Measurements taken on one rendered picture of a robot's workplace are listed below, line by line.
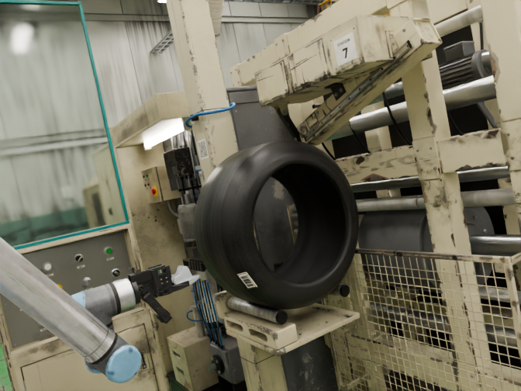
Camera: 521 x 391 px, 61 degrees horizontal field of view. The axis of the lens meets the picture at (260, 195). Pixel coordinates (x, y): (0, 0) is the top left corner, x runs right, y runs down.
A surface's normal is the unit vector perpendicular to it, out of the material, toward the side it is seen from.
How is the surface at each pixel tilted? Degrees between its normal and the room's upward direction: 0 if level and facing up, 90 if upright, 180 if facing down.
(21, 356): 90
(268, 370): 90
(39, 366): 90
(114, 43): 90
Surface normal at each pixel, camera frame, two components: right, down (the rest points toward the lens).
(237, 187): -0.22, -0.37
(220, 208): -0.67, -0.21
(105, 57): 0.53, -0.06
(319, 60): -0.83, 0.20
